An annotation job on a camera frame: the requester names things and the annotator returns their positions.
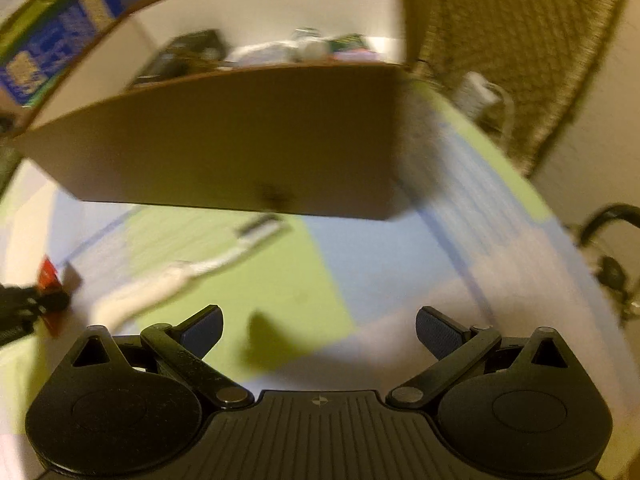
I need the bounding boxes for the white folding toothbrush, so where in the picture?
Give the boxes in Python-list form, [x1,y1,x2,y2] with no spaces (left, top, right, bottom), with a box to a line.
[89,214,288,330]

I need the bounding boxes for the blue milk carton box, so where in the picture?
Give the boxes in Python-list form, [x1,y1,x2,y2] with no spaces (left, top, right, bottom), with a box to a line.
[1,0,141,107]

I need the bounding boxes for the black shaver product box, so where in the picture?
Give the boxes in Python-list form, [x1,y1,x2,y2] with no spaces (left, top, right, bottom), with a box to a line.
[130,29,229,88]

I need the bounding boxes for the red snack packet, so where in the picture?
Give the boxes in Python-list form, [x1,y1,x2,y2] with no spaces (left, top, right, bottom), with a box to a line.
[37,257,70,338]

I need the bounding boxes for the quilted tan chair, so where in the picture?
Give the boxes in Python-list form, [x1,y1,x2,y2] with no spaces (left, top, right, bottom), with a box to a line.
[414,0,623,176]

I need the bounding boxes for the purple cream tube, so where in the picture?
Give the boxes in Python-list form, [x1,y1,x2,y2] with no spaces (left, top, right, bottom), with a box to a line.
[332,49,380,63]

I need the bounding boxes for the brown cardboard storage box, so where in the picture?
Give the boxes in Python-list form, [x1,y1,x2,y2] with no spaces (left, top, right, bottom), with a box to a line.
[12,0,405,219]

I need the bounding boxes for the green lip salve jar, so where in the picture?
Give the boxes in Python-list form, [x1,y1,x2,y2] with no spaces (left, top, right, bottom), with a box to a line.
[291,27,331,62]

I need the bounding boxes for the black metal chair frame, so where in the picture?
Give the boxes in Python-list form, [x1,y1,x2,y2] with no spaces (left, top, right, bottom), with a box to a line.
[568,203,639,328]

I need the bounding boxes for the green lip salve card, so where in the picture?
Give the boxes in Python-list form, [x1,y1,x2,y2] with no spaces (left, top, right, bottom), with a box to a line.
[330,34,370,52]

